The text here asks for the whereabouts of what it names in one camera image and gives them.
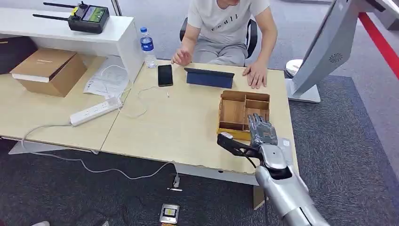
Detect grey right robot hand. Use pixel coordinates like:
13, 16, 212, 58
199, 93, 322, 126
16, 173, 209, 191
247, 113, 278, 149

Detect wooden divided card box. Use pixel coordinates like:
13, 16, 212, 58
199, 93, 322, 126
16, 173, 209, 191
216, 90, 271, 142

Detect person's left hand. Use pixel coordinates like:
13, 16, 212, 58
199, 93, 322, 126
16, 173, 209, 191
242, 61, 268, 90

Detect person's hand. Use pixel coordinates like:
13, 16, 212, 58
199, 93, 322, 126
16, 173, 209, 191
242, 61, 268, 90
171, 48, 192, 66

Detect round white stanchion base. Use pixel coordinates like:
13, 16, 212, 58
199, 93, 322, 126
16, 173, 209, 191
285, 59, 303, 78

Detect tablet in blue case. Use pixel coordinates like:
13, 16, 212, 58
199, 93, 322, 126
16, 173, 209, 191
184, 67, 235, 89

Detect pale wooden desk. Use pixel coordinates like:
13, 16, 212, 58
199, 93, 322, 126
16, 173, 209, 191
100, 60, 299, 210
0, 54, 147, 155

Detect black office chair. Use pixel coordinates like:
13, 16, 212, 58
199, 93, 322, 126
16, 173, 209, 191
180, 17, 259, 60

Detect white kiosk stand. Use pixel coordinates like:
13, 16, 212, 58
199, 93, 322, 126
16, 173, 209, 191
284, 0, 399, 104

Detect person's right hand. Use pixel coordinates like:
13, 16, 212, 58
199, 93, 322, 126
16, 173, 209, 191
171, 48, 192, 66

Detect black smartphone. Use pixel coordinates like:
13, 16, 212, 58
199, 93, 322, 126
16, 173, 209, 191
157, 65, 174, 87

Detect person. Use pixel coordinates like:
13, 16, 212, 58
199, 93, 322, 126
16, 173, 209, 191
171, 0, 278, 90

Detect metal floor socket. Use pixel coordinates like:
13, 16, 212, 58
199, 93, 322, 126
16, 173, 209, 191
160, 203, 180, 225

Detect clear water bottle blue label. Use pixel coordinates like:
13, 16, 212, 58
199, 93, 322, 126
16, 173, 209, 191
139, 26, 158, 69

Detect red barrier belt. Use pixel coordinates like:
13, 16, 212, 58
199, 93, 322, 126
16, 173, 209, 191
358, 12, 399, 80

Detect white paper sheets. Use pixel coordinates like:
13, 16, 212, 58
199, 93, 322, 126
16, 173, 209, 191
83, 55, 131, 99

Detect white power strip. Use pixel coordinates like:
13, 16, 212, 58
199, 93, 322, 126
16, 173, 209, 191
69, 97, 123, 127

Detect black remote controller with antennas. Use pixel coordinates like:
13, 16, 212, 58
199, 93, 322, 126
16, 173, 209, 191
32, 1, 110, 34

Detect brown cardboard box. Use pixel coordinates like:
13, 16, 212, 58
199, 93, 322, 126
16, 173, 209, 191
10, 48, 88, 98

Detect white desk shelf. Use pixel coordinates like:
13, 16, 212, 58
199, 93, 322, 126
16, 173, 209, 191
0, 7, 144, 82

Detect black bag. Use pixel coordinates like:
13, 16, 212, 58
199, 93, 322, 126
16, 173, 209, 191
0, 36, 38, 75

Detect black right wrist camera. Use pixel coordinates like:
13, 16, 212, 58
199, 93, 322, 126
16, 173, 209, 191
216, 132, 261, 160

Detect white cable plug bracket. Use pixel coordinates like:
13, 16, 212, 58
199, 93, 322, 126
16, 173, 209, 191
167, 174, 183, 192

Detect thin white charging cable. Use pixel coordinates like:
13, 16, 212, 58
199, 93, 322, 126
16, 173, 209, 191
99, 65, 170, 119

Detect grey power strip cable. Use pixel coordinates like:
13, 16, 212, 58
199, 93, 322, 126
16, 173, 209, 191
20, 124, 181, 181

